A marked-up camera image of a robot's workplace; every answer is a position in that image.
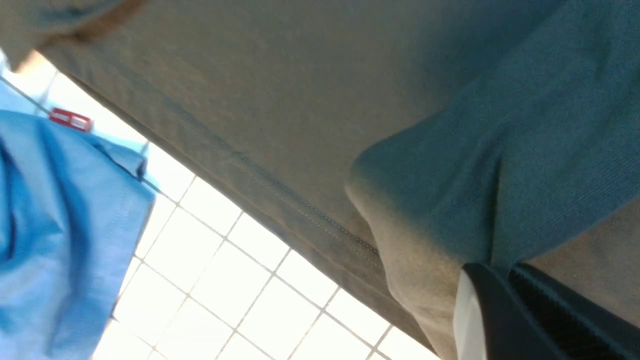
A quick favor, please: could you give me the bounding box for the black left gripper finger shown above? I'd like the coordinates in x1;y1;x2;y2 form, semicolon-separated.
453;263;640;360

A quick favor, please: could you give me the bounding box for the blue shirt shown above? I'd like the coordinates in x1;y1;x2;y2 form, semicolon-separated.
1;81;155;360

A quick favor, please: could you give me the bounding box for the dark gray long-sleeved shirt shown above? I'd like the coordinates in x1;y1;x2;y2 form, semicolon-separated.
1;0;639;360

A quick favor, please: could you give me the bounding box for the white grid tablecloth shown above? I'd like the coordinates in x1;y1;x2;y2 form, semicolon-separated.
1;58;436;360

